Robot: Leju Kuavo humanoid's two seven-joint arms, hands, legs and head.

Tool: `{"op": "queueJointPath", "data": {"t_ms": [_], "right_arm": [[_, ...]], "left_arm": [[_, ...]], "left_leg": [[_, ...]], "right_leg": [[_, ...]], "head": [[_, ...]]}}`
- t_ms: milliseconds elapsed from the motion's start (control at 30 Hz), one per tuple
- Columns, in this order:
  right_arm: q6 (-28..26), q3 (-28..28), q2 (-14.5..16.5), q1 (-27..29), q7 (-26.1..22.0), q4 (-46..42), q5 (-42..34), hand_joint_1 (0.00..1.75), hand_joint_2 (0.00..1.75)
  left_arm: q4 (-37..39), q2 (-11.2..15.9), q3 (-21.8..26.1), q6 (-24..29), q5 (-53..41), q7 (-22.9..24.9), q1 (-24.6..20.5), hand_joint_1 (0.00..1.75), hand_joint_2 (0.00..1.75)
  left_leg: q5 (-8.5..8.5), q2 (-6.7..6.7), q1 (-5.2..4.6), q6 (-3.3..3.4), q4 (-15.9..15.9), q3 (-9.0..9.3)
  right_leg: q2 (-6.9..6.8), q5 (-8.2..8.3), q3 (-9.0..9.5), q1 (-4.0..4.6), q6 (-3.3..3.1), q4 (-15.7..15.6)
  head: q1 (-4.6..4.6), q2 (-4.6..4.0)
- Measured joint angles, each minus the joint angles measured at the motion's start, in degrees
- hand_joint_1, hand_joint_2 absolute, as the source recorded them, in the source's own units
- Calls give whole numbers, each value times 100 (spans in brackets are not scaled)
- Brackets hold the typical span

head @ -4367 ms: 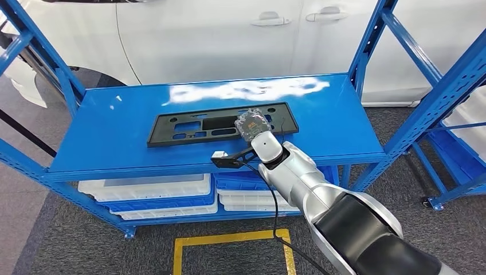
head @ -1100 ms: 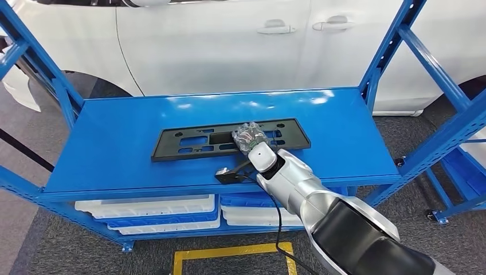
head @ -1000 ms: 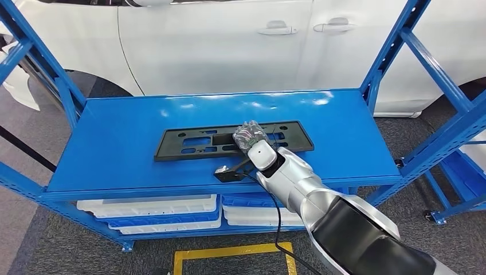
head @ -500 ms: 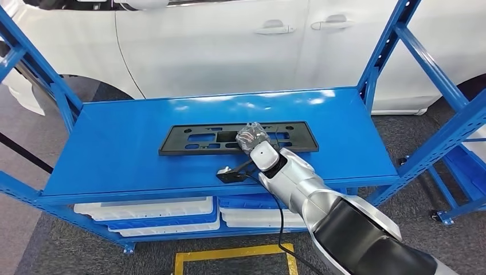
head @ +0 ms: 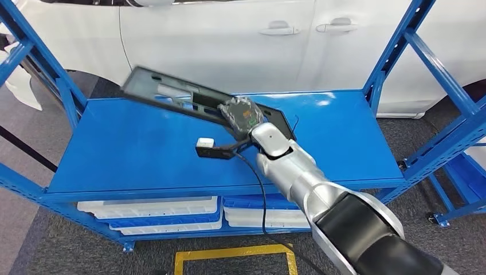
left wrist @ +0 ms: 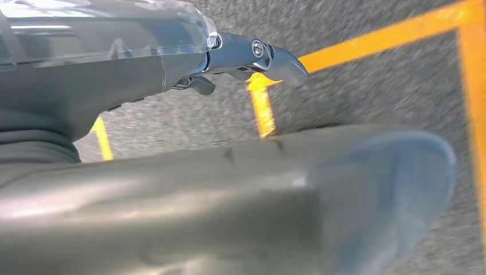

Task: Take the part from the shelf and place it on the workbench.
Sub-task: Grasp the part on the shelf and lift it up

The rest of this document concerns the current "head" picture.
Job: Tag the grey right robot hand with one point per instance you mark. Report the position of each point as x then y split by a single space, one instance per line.
243 115

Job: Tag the black plastic plate bracket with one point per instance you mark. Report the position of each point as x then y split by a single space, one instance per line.
144 85

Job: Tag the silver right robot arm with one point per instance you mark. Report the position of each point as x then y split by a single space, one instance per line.
296 174

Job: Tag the blue metal shelf rack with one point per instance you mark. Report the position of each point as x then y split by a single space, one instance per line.
114 151

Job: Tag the blue wheeled shelf rack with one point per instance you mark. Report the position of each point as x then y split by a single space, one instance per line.
441 219

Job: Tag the white car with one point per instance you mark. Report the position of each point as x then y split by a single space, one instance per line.
209 45

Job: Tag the blue plastic crate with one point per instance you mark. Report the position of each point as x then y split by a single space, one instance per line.
159 222
250 202
469 178

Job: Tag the white plastic crate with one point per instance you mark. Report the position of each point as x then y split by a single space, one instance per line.
250 224
148 208
250 215
480 155
167 229

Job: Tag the grey metal stand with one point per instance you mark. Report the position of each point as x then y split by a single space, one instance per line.
41 85

